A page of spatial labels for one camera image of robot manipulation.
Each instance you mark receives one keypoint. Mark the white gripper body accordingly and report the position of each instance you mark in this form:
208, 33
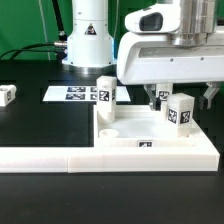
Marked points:
151, 59

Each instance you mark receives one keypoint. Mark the white square tabletop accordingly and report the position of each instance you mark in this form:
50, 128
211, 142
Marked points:
138, 126

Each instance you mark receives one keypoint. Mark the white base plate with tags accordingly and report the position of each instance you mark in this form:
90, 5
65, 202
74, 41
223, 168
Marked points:
80, 93

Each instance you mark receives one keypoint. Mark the white L-shaped obstacle wall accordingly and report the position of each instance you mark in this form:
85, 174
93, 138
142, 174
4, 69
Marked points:
203, 157

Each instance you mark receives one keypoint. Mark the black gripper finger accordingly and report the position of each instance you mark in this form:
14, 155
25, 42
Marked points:
205, 101
150, 90

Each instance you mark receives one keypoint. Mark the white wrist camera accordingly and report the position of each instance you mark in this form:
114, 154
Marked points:
158, 18

